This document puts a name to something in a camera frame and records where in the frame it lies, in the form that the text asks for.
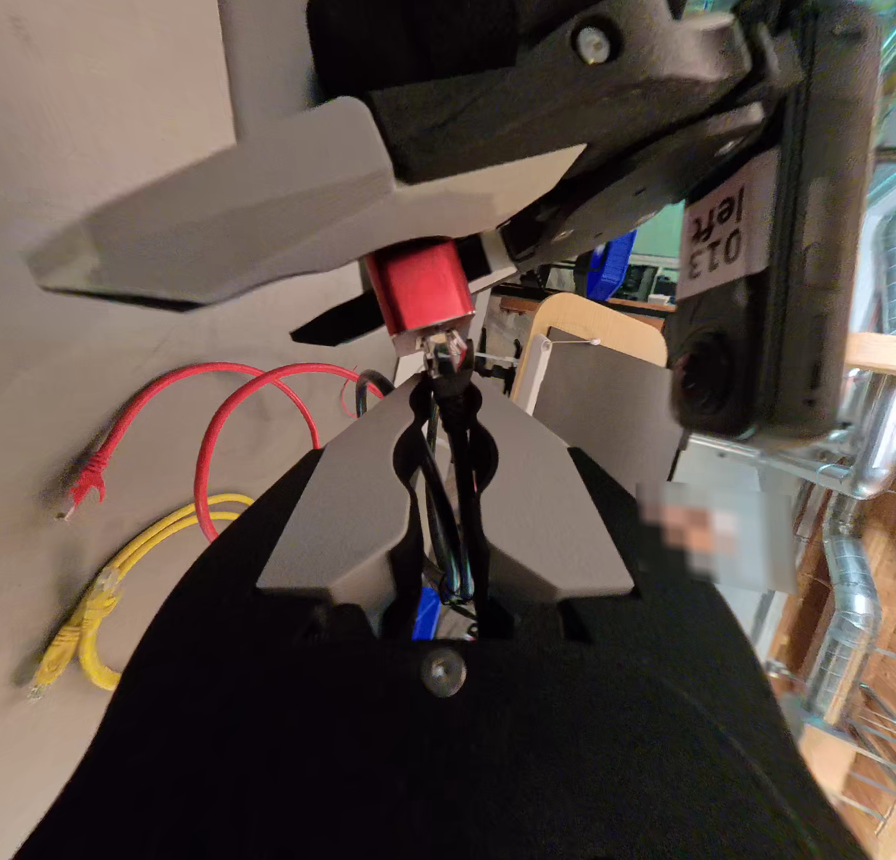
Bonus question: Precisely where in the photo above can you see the red ethernet adapter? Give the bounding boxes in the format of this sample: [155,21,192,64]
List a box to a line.
[363,239,478,357]

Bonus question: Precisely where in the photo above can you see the yellow ethernet cable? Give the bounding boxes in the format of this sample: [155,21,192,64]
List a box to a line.
[27,492,256,701]

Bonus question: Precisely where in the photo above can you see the black board with wooden edge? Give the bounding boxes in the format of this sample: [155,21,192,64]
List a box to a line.
[510,291,690,458]

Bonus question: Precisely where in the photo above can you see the black ethernet cable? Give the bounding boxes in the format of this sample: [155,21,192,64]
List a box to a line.
[352,335,494,605]

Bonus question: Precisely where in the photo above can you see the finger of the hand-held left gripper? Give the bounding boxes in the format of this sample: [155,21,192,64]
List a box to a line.
[27,0,588,311]
[290,233,520,347]

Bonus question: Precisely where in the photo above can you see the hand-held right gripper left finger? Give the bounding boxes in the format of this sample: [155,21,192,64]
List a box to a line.
[255,373,435,633]

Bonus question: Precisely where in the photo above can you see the small blue shelf bin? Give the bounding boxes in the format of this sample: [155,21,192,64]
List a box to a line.
[587,230,639,302]

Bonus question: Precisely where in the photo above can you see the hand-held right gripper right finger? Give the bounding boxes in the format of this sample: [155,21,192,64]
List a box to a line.
[462,377,638,621]

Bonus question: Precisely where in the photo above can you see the red ethernet cable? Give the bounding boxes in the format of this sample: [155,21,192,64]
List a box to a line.
[66,360,387,544]

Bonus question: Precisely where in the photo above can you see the bent silver duct cluster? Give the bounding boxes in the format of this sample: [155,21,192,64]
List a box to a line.
[805,342,896,724]

